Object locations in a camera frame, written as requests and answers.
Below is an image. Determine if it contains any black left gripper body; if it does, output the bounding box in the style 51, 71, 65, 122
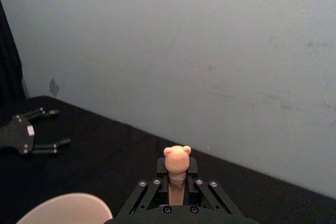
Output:
0, 115, 36, 156

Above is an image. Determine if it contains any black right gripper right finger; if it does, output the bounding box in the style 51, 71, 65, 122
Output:
183, 157, 243, 216

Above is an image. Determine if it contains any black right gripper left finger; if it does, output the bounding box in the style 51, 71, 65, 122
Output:
119, 157, 170, 216

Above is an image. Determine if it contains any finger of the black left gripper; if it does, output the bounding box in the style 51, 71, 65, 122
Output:
31, 137, 72, 156
15, 107, 60, 121

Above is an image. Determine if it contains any peach bear-headed stick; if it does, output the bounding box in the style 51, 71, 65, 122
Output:
163, 145, 192, 206

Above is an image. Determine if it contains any black table cloth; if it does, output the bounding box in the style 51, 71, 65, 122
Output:
0, 95, 336, 224

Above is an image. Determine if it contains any black hanging fabric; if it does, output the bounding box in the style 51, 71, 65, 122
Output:
0, 0, 27, 105

